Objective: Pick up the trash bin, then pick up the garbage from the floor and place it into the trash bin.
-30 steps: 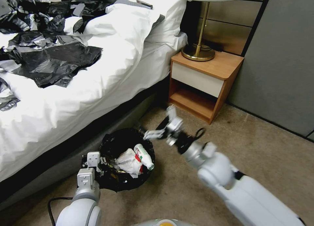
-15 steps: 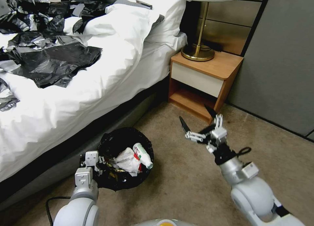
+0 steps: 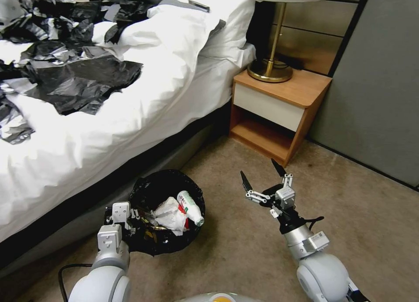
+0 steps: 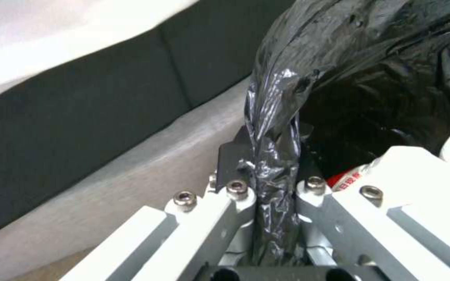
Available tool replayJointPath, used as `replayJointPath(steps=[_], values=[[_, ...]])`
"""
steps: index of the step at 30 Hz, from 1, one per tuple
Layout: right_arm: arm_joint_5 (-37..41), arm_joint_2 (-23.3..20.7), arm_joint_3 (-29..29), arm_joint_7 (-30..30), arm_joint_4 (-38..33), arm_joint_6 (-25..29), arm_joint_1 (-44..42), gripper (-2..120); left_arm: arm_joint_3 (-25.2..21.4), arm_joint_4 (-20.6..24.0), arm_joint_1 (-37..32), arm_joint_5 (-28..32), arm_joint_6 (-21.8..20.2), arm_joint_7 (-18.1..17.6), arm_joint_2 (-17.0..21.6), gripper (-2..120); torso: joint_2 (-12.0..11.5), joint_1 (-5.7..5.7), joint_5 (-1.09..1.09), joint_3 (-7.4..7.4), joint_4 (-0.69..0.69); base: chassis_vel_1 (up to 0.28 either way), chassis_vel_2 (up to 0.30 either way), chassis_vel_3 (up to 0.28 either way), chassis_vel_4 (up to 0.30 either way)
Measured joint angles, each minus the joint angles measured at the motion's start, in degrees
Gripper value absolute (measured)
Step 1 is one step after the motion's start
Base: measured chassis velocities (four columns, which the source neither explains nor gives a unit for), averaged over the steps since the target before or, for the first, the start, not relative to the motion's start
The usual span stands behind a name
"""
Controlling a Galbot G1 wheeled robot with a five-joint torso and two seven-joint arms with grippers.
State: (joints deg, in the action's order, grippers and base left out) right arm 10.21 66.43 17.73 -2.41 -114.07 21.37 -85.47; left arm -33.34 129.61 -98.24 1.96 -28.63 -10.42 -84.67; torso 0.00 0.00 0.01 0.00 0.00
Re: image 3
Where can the wooden nightstand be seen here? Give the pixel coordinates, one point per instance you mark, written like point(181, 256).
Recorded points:
point(278, 82)

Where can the white pillow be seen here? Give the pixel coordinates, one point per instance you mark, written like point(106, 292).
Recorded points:
point(209, 23)

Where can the grey partition panel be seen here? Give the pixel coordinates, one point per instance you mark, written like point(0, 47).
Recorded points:
point(376, 86)

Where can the white duvet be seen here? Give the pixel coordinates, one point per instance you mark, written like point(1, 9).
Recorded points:
point(114, 131)

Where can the white plastic bottle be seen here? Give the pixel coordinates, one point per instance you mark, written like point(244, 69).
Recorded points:
point(190, 207)

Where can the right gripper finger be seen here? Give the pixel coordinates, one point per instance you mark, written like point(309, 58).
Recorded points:
point(287, 181)
point(258, 196)

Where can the crumpled white paper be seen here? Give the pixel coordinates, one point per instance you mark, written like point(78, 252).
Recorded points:
point(170, 213)

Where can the beige padded headboard panel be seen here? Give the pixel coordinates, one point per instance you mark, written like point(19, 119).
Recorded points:
point(311, 46)

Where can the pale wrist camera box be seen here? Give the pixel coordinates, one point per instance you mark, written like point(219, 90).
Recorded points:
point(120, 212)
point(285, 197)

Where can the brass lamp with white shade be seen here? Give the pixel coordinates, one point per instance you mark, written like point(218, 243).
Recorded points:
point(270, 71)

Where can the crumpled black plastic bag heap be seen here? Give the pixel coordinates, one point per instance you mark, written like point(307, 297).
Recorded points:
point(49, 20)

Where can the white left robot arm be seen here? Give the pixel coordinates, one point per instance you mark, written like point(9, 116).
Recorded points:
point(98, 282)

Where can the white mattress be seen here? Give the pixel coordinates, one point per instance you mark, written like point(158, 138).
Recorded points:
point(222, 76)

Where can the grey bed base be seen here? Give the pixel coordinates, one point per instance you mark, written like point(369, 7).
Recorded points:
point(183, 145)

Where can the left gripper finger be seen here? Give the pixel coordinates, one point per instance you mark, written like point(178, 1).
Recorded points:
point(132, 231)
point(135, 213)

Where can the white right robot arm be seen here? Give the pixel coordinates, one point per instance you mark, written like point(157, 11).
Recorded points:
point(320, 275)

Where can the large flat black plastic bag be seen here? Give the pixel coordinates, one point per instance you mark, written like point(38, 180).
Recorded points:
point(85, 82)

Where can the brown shiny wrapper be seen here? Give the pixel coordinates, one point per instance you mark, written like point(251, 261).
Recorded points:
point(151, 221)

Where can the white nightstand drawer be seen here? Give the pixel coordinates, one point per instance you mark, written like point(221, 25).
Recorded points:
point(268, 104)

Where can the trash bin with black bag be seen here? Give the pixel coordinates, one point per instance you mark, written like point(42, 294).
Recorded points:
point(170, 244)

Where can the white robot front shell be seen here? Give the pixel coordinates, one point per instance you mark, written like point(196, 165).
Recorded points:
point(203, 298)

